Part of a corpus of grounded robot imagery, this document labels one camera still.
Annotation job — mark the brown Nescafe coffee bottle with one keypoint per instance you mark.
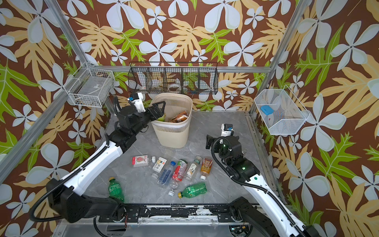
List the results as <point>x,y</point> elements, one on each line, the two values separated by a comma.
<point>181,117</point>

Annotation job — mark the white wire basket left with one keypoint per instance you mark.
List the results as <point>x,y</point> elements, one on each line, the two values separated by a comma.
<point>89,86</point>

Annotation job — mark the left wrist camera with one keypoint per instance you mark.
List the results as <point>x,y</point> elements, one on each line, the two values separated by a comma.
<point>136,99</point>

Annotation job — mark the small clear bottle white cap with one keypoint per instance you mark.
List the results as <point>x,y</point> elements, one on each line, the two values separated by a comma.
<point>173,187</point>

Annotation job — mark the black wire wall basket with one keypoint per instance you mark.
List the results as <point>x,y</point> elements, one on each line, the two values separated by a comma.
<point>175,77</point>

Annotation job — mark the white green label bottle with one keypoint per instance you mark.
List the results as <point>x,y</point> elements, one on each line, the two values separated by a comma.
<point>193,168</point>

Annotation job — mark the green soda bottle yellow cap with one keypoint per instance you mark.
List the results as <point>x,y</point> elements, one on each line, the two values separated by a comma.
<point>193,190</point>

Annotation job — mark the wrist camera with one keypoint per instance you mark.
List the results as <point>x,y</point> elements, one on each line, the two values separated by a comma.
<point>136,99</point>
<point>227,130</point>

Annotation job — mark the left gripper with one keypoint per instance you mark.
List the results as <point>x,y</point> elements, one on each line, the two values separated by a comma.
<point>158,114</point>

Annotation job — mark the clear blue cap water bottle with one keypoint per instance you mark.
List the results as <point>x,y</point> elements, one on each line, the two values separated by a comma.
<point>166,175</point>

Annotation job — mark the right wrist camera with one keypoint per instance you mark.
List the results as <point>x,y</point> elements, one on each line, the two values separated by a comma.
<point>227,130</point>

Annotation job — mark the guava juice bottle pink label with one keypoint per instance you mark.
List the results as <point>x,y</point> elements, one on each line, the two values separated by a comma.
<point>140,161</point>

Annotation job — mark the blue object in basket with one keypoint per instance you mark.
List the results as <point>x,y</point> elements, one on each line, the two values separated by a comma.
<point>267,110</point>

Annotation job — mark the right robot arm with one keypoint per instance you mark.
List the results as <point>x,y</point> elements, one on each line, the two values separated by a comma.
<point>276,220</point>

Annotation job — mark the white label tea bottle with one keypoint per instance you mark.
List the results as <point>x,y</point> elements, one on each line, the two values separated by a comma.
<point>158,166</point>

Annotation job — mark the beige plastic waste bin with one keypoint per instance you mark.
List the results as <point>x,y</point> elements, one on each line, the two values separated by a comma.
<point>173,135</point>

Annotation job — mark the dark green soda bottle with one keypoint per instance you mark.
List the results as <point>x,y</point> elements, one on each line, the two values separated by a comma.
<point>115,190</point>

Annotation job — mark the amber tea bottle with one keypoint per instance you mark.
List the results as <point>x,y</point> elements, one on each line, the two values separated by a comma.
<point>205,168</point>

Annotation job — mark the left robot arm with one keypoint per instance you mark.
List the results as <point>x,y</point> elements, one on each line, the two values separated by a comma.
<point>67,195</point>

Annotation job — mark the red label drink bottle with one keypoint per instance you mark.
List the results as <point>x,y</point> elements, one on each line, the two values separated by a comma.
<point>180,170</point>

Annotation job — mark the white mesh basket right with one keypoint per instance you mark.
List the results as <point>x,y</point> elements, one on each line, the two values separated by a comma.
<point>289,115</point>

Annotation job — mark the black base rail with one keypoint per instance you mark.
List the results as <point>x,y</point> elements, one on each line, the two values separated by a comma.
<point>228,213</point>

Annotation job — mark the green yellow juice bottle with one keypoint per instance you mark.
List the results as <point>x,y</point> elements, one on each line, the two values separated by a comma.
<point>162,118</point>

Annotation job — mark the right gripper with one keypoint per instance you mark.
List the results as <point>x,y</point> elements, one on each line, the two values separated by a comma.
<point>218,142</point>

